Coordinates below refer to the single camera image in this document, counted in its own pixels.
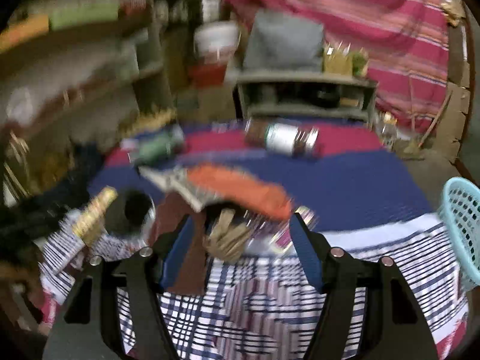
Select gold yellow packet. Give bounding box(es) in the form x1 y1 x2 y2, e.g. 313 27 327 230
72 186 118 246

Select striped blue red tablecloth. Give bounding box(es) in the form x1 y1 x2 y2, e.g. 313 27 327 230
39 117 470 360

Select shiny snack wrapper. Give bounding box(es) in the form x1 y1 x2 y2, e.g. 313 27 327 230
244 205 318 257

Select beige crumpled paper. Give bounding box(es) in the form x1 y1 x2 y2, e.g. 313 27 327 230
203 209 253 263

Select light blue plastic basket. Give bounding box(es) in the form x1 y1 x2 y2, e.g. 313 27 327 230
439 177 480 291

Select red orange wrapper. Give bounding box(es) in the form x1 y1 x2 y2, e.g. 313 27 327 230
186 163 293 221

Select broom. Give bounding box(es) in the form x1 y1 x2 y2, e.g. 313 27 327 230
403 78 455 160

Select green label jar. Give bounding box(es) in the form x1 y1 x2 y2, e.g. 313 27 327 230
128 124 185 165

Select yellow label oil bottle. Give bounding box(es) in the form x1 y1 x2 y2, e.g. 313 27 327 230
380 112 397 151

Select white label spice jar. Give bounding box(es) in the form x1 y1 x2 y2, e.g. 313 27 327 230
244 119 320 157

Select wooden shelf unit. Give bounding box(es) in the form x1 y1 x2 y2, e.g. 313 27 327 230
231 69 378 125

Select green leafy vegetables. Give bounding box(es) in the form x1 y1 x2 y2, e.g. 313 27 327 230
352 48 369 78

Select red plastic tub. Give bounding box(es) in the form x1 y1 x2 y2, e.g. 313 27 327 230
188 63 227 89

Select grey cushion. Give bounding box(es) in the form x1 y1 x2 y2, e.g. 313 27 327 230
242 9 324 71

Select white plastic bucket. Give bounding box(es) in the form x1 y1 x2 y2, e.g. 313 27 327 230
193 21 241 64

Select pink striped curtain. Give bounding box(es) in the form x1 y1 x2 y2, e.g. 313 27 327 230
224 0 448 133

